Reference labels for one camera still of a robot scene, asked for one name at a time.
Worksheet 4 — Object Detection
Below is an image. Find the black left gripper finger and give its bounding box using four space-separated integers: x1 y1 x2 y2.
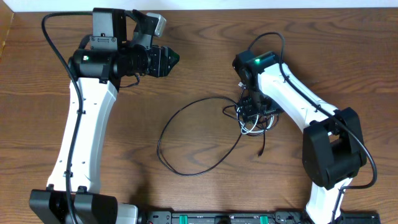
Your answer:
168 47 180 61
167 60 178 74

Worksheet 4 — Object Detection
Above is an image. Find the white usb cable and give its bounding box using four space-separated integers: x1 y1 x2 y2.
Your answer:
238 82 276 136

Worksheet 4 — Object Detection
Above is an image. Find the thin black cable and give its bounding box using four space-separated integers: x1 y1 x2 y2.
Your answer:
156 95 249 177

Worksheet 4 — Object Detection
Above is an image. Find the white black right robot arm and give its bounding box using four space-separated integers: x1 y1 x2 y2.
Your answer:
232 50 379 223

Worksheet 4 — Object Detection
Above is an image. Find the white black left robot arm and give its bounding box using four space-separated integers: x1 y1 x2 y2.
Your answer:
29 8 179 223

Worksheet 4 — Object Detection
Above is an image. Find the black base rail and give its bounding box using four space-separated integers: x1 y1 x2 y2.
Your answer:
136 210 382 224

